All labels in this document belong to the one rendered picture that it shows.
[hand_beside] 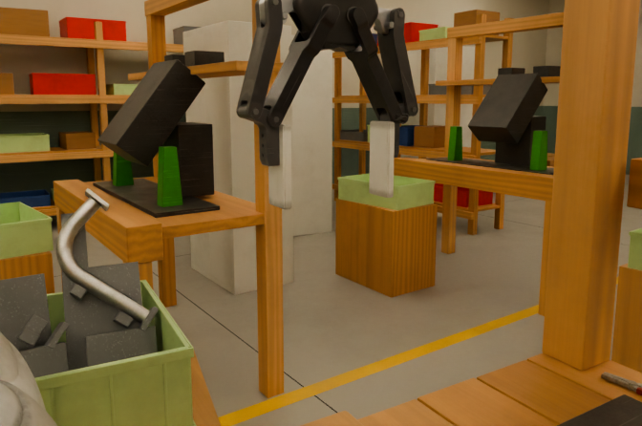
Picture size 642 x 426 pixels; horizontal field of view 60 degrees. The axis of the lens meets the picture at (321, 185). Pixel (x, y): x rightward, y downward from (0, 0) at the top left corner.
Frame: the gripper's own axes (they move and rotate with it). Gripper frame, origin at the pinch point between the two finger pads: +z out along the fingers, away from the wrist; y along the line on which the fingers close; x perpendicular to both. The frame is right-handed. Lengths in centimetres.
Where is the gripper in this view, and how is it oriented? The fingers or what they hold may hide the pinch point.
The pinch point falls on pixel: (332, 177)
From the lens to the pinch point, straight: 49.8
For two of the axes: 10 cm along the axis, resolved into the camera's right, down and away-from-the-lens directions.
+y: -8.6, 0.8, -5.1
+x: 5.2, 1.3, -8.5
